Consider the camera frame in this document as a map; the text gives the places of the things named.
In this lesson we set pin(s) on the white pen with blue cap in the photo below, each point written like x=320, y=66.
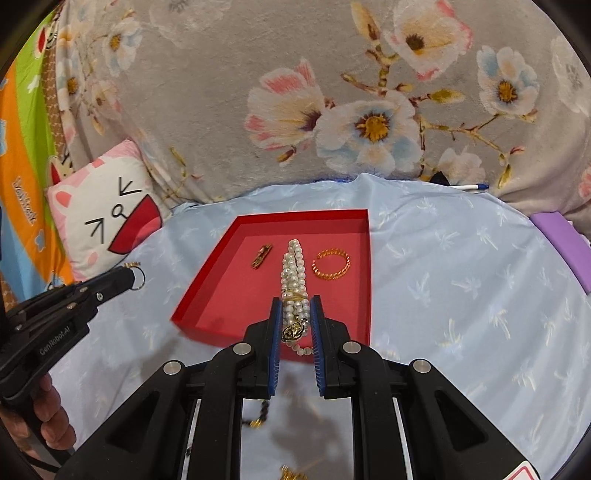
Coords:
x=471, y=187

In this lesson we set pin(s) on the colourful printed sheet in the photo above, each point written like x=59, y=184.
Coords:
x=25, y=161

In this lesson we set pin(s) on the gold bangle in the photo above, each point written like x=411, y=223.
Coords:
x=318, y=273

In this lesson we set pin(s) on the person's left hand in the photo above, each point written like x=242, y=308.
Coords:
x=51, y=415

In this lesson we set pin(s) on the gold hair clip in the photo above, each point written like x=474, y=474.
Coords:
x=261, y=257

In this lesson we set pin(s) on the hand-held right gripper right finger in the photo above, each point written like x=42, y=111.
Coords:
x=316, y=350

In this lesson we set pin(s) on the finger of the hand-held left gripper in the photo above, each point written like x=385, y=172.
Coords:
x=113, y=282

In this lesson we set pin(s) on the red tray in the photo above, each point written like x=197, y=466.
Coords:
x=240, y=295

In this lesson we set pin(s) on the purple box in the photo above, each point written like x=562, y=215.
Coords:
x=561, y=240

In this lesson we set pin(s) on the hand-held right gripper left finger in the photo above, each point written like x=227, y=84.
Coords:
x=275, y=350

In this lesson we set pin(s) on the pink cat pillow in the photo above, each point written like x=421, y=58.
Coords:
x=99, y=207

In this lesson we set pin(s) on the grey floral blanket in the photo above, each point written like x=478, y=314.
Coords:
x=221, y=69

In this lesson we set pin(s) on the light blue cloth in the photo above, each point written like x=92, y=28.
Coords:
x=461, y=286

